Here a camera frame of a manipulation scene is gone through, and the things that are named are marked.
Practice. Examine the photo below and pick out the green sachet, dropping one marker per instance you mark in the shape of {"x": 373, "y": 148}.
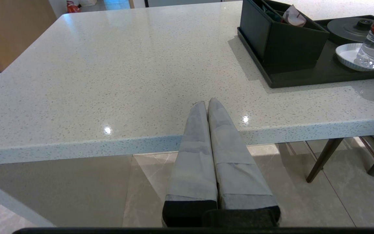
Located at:
{"x": 269, "y": 11}

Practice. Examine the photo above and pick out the white plastic bag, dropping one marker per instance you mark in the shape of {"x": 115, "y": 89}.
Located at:
{"x": 88, "y": 2}

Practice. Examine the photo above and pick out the chrome furniture leg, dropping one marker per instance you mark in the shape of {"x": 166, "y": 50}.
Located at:
{"x": 368, "y": 149}

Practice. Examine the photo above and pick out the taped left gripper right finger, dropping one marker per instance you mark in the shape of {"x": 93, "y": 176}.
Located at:
{"x": 235, "y": 169}

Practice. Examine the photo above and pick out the black organizer box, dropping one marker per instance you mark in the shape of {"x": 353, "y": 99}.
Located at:
{"x": 287, "y": 45}

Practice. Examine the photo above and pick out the white round coaster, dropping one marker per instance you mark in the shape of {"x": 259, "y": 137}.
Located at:
{"x": 346, "y": 57}

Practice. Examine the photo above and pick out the pink white tea packet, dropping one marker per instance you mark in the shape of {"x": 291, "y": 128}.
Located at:
{"x": 294, "y": 16}

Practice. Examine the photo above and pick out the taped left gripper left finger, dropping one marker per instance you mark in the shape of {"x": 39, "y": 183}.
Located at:
{"x": 193, "y": 169}

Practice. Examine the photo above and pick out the red bag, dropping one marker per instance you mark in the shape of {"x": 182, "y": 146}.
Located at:
{"x": 72, "y": 7}

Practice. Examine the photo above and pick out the black round kettle base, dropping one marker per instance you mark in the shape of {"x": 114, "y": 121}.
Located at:
{"x": 346, "y": 31}

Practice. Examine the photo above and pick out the black serving tray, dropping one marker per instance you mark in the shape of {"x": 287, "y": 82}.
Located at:
{"x": 320, "y": 76}

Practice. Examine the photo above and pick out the brown wooden door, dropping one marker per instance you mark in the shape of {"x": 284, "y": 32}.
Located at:
{"x": 11, "y": 29}

